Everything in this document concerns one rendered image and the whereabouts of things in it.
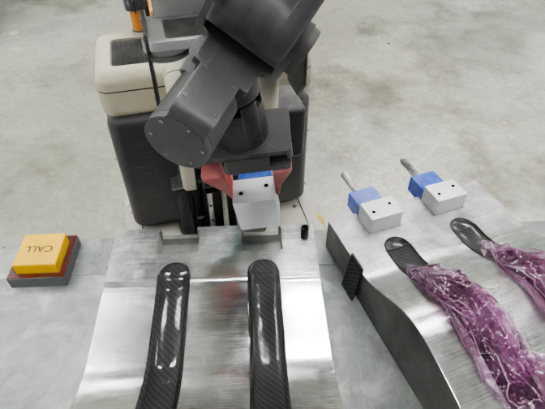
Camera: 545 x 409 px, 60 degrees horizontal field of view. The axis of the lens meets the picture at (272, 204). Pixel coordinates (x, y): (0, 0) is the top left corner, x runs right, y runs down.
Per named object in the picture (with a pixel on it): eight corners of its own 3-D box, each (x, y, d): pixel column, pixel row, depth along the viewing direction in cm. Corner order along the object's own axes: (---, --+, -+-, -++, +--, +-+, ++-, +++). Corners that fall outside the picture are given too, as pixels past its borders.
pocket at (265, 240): (242, 243, 66) (241, 225, 63) (280, 241, 66) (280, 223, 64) (242, 269, 63) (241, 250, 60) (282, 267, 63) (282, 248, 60)
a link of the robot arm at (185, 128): (327, 21, 38) (237, -49, 36) (276, 118, 31) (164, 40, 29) (261, 102, 47) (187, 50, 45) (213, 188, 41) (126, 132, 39)
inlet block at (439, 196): (386, 175, 80) (391, 149, 77) (411, 169, 82) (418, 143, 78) (430, 227, 72) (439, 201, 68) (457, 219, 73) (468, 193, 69)
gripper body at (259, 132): (293, 161, 48) (286, 106, 43) (195, 173, 49) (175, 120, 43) (289, 119, 52) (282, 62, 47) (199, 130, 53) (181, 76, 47)
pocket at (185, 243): (164, 246, 66) (160, 228, 63) (202, 244, 66) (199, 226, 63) (160, 272, 62) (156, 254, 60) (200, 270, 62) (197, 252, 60)
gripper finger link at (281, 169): (298, 210, 55) (289, 154, 47) (237, 217, 55) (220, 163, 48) (293, 167, 59) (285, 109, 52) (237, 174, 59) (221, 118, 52)
